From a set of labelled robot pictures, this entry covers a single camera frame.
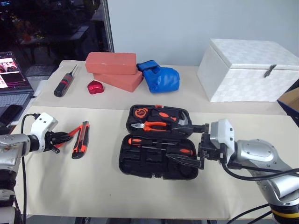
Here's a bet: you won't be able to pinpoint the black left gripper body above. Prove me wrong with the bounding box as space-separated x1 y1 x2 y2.
45 131 62 150

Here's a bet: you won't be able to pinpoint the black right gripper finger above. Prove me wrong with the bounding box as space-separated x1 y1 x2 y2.
165 153 206 170
171 123 206 136

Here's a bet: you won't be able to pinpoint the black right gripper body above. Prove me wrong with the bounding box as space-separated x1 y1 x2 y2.
197 122 225 162

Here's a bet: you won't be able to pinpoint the orange slim hand tool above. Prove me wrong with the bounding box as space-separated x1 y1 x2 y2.
55 126 83 149

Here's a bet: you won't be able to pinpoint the black plastic tool case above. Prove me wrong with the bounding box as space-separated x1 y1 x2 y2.
118 104 199 180

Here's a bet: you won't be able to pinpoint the steel claw hammer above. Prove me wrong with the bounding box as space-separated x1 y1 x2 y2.
172 111 192 136

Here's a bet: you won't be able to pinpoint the orange black screwdriver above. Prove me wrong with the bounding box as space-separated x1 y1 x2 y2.
137 146 194 157
127 137 171 147

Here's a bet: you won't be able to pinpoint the orange black utility knife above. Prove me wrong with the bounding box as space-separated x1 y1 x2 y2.
71 120 91 160

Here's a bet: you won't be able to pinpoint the black smartphone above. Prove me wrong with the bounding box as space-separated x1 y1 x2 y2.
0 105 23 126

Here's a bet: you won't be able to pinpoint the black red precision screwdriver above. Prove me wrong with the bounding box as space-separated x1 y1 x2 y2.
53 64 79 98

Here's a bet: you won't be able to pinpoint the beige table cover sheet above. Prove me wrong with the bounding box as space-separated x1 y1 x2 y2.
10 106 299 220

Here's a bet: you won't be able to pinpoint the orange black tape measure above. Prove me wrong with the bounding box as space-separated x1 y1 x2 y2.
133 107 148 119

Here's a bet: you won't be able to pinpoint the blue boxing glove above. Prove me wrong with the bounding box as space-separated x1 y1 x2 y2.
136 60 180 94

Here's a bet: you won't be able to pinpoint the red heart-shaped box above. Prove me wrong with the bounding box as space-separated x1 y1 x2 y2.
87 80 105 95

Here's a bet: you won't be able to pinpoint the white woven storage box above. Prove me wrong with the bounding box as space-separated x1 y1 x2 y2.
197 38 299 103

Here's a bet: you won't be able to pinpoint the open laptop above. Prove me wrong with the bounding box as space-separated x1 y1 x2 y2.
0 51 36 122

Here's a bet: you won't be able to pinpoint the salmon pink brick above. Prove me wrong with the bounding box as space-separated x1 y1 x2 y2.
93 70 143 93
85 52 137 75

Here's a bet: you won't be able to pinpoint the blue cardboard box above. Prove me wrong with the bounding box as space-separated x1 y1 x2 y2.
277 87 299 128

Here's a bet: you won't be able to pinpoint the dark metal box latch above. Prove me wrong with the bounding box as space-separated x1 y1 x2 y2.
263 64 277 78

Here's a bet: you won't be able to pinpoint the metal pole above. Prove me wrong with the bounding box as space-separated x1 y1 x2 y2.
102 0 115 53

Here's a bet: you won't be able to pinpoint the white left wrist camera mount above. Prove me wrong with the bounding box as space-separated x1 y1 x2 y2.
29 112 59 154

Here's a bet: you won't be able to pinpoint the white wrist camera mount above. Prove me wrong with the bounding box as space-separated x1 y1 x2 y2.
29 112 59 154
209 119 235 161

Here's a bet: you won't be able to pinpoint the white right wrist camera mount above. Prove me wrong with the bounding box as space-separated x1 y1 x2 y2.
209 119 235 161

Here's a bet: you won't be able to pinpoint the orange black tool handle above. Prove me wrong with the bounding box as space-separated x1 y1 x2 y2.
149 109 178 122

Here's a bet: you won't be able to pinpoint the orange handled pliers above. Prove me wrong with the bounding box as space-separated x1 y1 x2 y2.
130 120 169 133

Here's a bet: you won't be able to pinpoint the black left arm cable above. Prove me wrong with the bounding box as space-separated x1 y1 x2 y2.
20 112 39 224

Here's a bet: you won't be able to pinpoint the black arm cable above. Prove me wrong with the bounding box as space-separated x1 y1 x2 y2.
20 112 39 224
221 161 299 182

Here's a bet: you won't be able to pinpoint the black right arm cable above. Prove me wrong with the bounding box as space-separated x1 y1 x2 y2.
221 161 299 182

